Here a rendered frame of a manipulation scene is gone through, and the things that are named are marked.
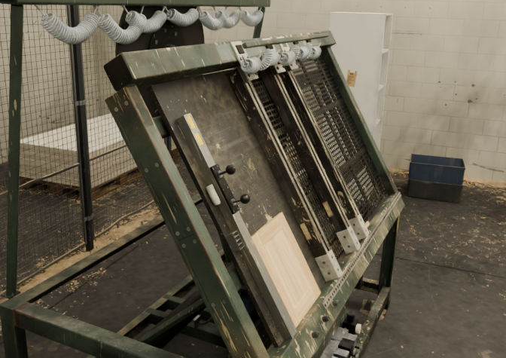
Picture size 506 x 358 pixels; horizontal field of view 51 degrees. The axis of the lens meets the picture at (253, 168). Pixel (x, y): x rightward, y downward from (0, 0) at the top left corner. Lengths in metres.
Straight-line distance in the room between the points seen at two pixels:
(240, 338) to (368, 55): 4.39
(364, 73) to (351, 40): 0.38
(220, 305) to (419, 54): 5.74
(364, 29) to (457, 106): 1.98
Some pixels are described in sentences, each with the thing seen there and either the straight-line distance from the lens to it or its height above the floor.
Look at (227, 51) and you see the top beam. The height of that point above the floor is 1.92.
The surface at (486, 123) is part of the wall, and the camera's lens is 7.36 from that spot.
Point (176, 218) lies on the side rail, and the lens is 1.87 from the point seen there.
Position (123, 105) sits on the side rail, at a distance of 1.88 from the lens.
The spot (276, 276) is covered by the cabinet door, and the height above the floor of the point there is 1.07.
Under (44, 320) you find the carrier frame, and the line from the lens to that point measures 2.58.
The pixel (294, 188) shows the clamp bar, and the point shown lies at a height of 1.32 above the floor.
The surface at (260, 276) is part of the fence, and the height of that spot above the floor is 1.13.
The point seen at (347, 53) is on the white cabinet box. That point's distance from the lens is 5.95.
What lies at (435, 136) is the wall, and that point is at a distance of 7.40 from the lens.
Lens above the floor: 2.13
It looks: 17 degrees down
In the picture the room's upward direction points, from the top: 2 degrees clockwise
